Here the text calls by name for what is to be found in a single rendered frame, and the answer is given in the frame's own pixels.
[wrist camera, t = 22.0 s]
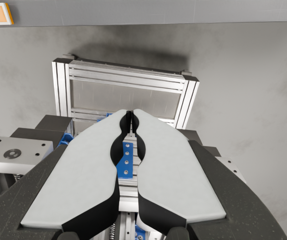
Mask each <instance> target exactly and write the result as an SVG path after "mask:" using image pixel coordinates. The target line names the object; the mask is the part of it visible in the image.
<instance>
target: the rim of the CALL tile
mask: <svg viewBox="0 0 287 240"><path fill-rule="evenodd" d="M0 6H2V8H3V11H4V14H5V17H6V20H7V22H0V25H11V24H12V23H11V20H10V17H9V14H8V11H7V8H6V5H5V3H0Z"/></svg>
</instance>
